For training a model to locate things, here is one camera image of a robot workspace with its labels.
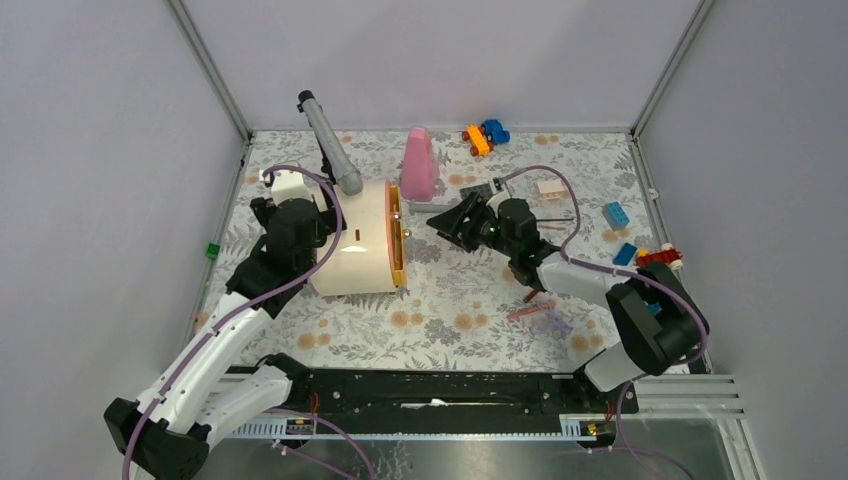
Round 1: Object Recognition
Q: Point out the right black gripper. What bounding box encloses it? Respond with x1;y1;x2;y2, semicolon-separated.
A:
427;191;517;259

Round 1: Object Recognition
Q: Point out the cream round drawer organizer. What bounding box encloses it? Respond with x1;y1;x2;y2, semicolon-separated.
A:
310;179;408;296

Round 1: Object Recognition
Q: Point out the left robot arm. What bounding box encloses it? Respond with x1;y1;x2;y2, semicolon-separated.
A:
104;166;346;479

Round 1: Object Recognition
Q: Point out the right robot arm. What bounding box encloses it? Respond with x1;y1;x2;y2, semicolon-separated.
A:
426;194;709;412

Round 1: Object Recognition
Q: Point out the grey lego baseplate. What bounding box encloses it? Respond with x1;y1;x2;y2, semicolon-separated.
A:
459;183;496;203

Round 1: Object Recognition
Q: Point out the pink cone bottle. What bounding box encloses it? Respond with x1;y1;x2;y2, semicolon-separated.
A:
399;127;440;202

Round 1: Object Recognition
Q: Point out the grey microphone on stand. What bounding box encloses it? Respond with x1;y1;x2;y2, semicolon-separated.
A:
297;90;364;196

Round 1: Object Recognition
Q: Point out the green small block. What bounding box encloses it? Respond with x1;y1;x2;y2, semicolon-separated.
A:
205;243;220;260

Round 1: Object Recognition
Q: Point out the orange and blue toy car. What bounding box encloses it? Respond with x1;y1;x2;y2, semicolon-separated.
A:
461;119;511;157

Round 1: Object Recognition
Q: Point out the beige lego brick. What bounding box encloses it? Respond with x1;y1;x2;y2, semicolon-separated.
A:
536;179;570;201

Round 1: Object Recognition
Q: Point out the light blue lego brick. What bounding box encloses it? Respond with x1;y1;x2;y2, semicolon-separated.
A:
602;201;630;231

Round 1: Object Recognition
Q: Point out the red yellow toy car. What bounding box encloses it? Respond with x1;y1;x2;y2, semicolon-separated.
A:
635;243;683;271

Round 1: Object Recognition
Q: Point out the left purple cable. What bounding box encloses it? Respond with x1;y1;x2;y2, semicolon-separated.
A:
121;164;372;480

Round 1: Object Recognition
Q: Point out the purple cable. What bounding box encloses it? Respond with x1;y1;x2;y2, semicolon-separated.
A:
493;165;710;480
121;164;372;480

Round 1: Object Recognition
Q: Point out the pink handle brush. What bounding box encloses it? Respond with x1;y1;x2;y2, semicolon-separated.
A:
507;299;556;320

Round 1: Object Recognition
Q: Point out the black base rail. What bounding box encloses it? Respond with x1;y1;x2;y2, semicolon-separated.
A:
257;353;639;435

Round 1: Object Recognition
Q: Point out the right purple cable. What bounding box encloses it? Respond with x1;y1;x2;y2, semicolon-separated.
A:
493;165;710;480

